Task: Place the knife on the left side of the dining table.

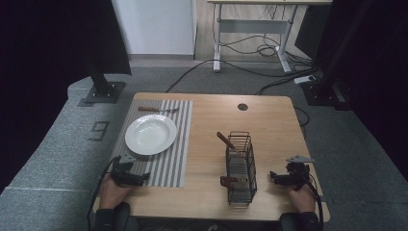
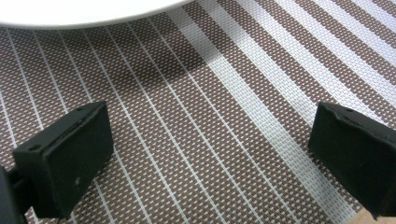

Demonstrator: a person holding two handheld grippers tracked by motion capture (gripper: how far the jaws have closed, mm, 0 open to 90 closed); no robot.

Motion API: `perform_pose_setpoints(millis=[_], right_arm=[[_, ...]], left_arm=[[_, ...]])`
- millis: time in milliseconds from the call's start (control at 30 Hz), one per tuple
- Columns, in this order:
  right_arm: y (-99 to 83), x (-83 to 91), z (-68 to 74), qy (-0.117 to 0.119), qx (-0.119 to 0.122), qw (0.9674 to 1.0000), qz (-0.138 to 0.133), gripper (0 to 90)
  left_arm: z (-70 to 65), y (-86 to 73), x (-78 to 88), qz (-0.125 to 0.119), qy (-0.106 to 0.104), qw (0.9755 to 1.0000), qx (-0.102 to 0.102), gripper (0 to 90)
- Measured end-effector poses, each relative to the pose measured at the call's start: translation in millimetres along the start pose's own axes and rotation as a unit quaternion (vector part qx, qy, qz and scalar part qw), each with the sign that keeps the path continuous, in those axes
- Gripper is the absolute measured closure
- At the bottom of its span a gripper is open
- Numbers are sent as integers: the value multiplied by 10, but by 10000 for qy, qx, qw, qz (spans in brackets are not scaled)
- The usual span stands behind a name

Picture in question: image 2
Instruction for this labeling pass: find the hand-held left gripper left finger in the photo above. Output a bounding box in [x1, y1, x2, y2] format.
[11, 101, 115, 219]

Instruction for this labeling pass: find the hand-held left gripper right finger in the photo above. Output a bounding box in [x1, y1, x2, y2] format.
[307, 101, 396, 220]

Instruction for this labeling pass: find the brown white striped woven placemat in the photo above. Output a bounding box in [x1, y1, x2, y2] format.
[0, 0, 396, 224]

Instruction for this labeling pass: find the white plate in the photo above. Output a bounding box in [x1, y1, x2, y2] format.
[0, 0, 194, 31]

